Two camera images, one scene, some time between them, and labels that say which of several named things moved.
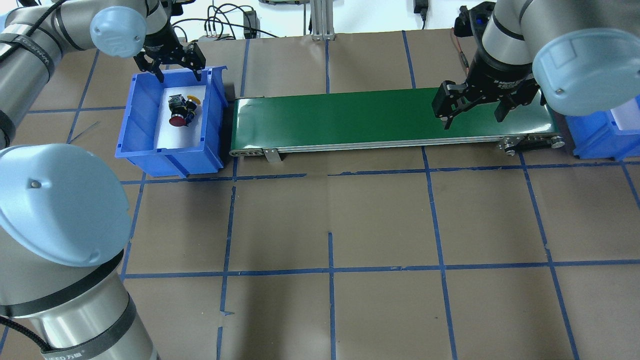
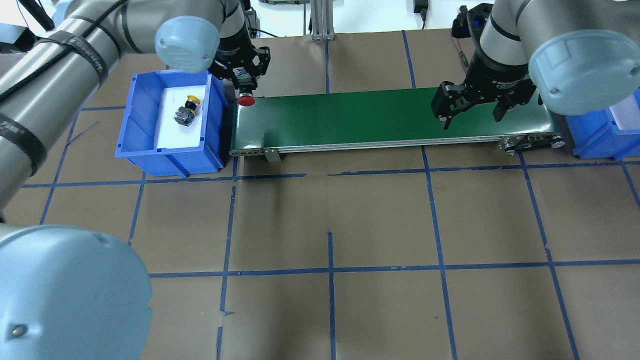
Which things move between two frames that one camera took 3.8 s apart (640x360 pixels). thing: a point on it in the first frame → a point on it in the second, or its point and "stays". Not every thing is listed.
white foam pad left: x=169 y=136 stays
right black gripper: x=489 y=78 stays
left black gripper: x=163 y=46 → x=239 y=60
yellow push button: x=191 y=108 stays
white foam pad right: x=627 y=115 stays
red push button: x=177 y=106 → x=246 y=101
